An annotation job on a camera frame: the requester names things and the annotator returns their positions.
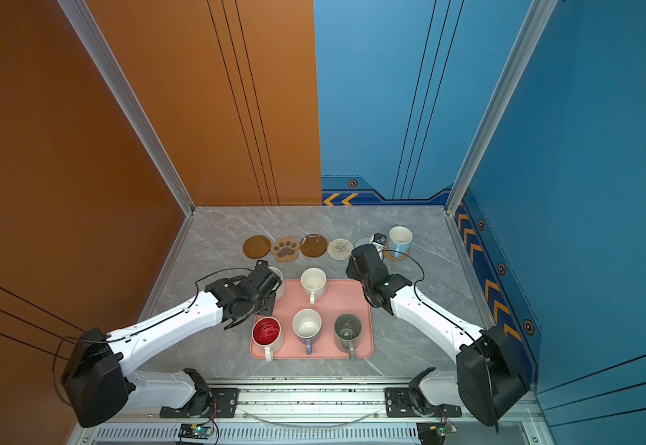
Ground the tan wicker round coaster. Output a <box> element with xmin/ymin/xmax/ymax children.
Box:
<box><xmin>383</xmin><ymin>250</ymin><xmax>409</xmax><ymax>261</ymax></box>

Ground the white woven round coaster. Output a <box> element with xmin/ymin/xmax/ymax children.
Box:
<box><xmin>327</xmin><ymin>238</ymin><xmax>354</xmax><ymax>261</ymax></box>

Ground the light blue mug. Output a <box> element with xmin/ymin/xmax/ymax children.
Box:
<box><xmin>386</xmin><ymin>225</ymin><xmax>413</xmax><ymax>252</ymax></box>

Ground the plain brown round coaster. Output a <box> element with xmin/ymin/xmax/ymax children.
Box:
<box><xmin>242</xmin><ymin>235</ymin><xmax>271</xmax><ymax>260</ymax></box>

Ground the dark brown rimmed coaster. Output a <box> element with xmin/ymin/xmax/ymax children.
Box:
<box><xmin>300</xmin><ymin>234</ymin><xmax>328</xmax><ymax>258</ymax></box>

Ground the grey green mug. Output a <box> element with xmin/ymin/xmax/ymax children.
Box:
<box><xmin>334</xmin><ymin>313</ymin><xmax>363</xmax><ymax>360</ymax></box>

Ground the paw shaped cork coaster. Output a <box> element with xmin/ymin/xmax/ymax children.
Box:
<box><xmin>270</xmin><ymin>237</ymin><xmax>300</xmax><ymax>263</ymax></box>

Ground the purple mug white inside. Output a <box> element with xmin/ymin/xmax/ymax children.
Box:
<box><xmin>291</xmin><ymin>309</ymin><xmax>323</xmax><ymax>355</ymax></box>

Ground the blue grey woven coaster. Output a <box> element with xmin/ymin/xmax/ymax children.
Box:
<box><xmin>354</xmin><ymin>237</ymin><xmax>373</xmax><ymax>248</ymax></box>

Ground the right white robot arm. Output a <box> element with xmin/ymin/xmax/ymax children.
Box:
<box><xmin>346</xmin><ymin>244</ymin><xmax>530</xmax><ymax>426</ymax></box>

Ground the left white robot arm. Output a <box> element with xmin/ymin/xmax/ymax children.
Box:
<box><xmin>61</xmin><ymin>261</ymin><xmax>283</xmax><ymax>428</ymax></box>

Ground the pink rectangular tray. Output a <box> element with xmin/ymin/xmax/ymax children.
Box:
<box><xmin>250</xmin><ymin>279</ymin><xmax>375</xmax><ymax>360</ymax></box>

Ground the red inside white mug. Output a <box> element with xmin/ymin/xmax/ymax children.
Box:
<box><xmin>252</xmin><ymin>317</ymin><xmax>285</xmax><ymax>362</ymax></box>

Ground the green circuit board left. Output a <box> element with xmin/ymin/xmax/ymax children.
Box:
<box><xmin>178</xmin><ymin>423</ymin><xmax>217</xmax><ymax>444</ymax></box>

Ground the circuit board right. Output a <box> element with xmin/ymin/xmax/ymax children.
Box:
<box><xmin>417</xmin><ymin>423</ymin><xmax>458</xmax><ymax>445</ymax></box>

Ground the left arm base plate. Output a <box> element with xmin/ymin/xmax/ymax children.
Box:
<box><xmin>159</xmin><ymin>388</ymin><xmax>239</xmax><ymax>420</ymax></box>

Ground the aluminium front rail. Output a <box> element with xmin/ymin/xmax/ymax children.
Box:
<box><xmin>68</xmin><ymin>379</ymin><xmax>554</xmax><ymax>444</ymax></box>

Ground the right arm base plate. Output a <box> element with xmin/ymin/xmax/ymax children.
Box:
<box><xmin>384</xmin><ymin>387</ymin><xmax>462</xmax><ymax>418</ymax></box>

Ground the aluminium corner post left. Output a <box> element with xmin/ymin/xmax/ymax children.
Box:
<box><xmin>58</xmin><ymin>0</ymin><xmax>195</xmax><ymax>217</ymax></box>

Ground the aluminium corner post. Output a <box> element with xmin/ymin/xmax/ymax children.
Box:
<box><xmin>58</xmin><ymin>0</ymin><xmax>195</xmax><ymax>217</ymax></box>
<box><xmin>445</xmin><ymin>0</ymin><xmax>558</xmax><ymax>217</ymax></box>

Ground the aluminium corner post right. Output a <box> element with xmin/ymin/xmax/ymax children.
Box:
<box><xmin>445</xmin><ymin>0</ymin><xmax>558</xmax><ymax>217</ymax></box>

